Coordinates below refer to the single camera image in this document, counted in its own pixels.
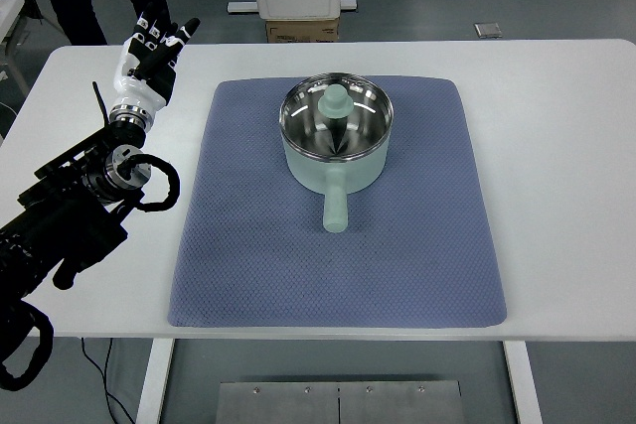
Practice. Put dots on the white table leg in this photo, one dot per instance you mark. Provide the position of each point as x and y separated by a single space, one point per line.
154 384
524 384

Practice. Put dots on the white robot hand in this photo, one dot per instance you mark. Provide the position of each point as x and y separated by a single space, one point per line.
136 91

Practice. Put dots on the white side table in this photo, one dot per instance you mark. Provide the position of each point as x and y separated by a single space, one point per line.
7 9

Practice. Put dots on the cardboard box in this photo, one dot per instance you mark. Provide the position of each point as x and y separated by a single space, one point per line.
303 31

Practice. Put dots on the blue textured mat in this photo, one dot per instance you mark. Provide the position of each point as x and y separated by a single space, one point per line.
323 275

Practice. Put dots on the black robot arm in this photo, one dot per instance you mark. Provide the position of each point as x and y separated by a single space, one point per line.
59 225

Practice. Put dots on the grey floor socket plate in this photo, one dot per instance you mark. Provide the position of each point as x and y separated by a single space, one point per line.
488 30

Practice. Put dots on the white pedestal base bar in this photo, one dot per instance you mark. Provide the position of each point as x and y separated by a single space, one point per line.
241 7

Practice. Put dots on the grey metal plate with screws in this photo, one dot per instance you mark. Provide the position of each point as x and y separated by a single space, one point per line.
338 404

